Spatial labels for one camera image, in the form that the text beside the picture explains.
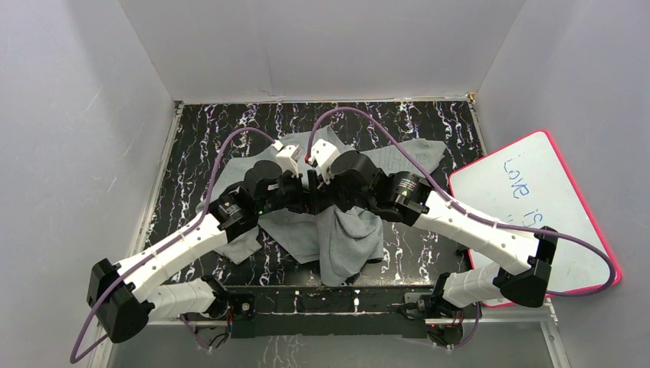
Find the grey zip-up jacket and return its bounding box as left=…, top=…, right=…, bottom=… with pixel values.
left=210, top=126, right=447, bottom=286

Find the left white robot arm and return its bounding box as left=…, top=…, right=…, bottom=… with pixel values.
left=87, top=156, right=308, bottom=343

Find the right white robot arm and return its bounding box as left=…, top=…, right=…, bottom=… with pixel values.
left=305, top=148, right=557, bottom=317

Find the pink-framed whiteboard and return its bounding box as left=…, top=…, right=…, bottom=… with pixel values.
left=448, top=130, right=622, bottom=293

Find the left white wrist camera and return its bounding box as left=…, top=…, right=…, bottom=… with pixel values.
left=271, top=140, right=302, bottom=177

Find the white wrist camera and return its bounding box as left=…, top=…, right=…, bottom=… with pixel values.
left=305, top=139, right=340, bottom=184
left=271, top=140, right=302, bottom=177

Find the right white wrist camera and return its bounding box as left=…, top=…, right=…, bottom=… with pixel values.
left=305, top=139, right=340, bottom=184

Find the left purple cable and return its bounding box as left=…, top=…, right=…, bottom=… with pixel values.
left=69, top=126, right=277, bottom=365

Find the purple cable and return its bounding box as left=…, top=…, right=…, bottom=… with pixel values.
left=305, top=107, right=617, bottom=351
left=69, top=126, right=277, bottom=365

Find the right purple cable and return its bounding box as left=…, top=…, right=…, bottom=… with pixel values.
left=305, top=107, right=617, bottom=351

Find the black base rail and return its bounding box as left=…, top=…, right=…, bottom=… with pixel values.
left=218, top=285, right=481, bottom=340

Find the aluminium table frame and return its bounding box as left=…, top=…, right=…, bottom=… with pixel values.
left=87, top=119, right=562, bottom=343

